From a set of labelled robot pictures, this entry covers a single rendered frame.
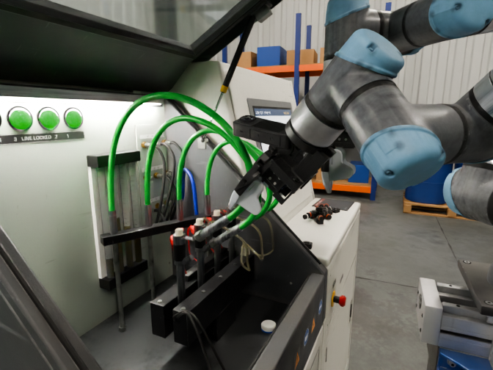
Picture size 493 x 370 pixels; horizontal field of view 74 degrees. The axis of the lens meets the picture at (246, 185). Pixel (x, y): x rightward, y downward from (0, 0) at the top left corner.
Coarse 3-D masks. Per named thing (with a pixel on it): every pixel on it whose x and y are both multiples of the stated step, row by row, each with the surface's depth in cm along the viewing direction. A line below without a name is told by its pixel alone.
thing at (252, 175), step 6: (258, 162) 54; (252, 168) 54; (258, 168) 53; (246, 174) 54; (252, 174) 54; (258, 174) 54; (246, 180) 54; (252, 180) 55; (240, 186) 56; (246, 186) 56; (240, 192) 57
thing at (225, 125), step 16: (144, 96) 68; (160, 96) 67; (176, 96) 65; (128, 112) 71; (208, 112) 62; (224, 128) 61; (112, 144) 75; (240, 144) 61; (112, 160) 76; (112, 176) 78; (112, 192) 79; (112, 208) 79; (240, 208) 63
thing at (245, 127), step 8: (240, 120) 55; (248, 120) 54; (256, 120) 55; (264, 120) 55; (272, 120) 55; (240, 128) 55; (248, 128) 54; (256, 128) 53; (264, 128) 52; (272, 128) 52; (280, 128) 52; (240, 136) 55; (248, 136) 54; (256, 136) 53; (264, 136) 52; (272, 136) 51; (280, 136) 50; (272, 144) 52; (280, 144) 51; (288, 144) 50
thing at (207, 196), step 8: (224, 144) 90; (248, 144) 87; (216, 152) 92; (256, 152) 86; (208, 160) 93; (208, 168) 93; (208, 176) 94; (208, 184) 95; (208, 192) 95; (208, 200) 96; (208, 208) 96; (272, 208) 87
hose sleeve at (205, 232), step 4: (224, 216) 65; (216, 220) 67; (220, 220) 66; (224, 220) 65; (228, 220) 65; (232, 220) 66; (212, 224) 67; (216, 224) 66; (220, 224) 66; (224, 224) 65; (204, 228) 68; (208, 228) 67; (212, 228) 67; (216, 228) 66; (200, 232) 68; (204, 232) 68; (208, 232) 67; (212, 232) 67; (204, 236) 68
